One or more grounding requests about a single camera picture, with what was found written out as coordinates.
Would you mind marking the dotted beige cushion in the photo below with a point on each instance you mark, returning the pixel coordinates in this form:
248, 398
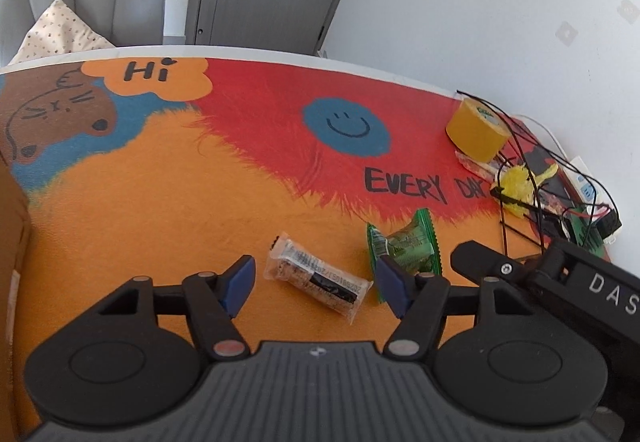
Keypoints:
60, 35

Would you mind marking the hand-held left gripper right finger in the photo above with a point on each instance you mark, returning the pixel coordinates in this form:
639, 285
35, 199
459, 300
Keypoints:
392, 282

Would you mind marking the yellow plush toy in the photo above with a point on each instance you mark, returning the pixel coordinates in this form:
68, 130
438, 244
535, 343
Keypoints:
517, 184

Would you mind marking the cartoon printed table mat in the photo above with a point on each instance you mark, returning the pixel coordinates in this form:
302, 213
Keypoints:
200, 202

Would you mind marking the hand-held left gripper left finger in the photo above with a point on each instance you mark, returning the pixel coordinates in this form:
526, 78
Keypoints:
240, 279

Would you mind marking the green candy packet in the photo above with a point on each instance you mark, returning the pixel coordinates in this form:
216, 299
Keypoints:
410, 244

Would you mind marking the cardboard box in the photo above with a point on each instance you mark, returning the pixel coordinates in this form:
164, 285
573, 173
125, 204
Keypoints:
12, 247

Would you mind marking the white power strip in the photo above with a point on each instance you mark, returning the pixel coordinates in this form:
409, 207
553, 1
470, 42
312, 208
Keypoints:
582, 182

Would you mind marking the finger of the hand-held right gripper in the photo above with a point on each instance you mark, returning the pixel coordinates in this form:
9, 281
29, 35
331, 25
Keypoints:
490, 262

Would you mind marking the yellow tape roll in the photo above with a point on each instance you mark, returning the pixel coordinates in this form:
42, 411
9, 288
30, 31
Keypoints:
475, 132

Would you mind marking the clear dark snack packet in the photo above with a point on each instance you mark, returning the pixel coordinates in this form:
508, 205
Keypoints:
320, 279

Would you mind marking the green circuit board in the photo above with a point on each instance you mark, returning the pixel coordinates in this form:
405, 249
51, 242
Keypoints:
582, 224

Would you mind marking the clear wall hook sticker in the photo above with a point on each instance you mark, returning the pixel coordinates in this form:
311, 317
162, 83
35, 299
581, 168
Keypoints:
629, 10
566, 33

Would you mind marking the small clear packet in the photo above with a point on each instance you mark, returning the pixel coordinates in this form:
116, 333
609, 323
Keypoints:
475, 165

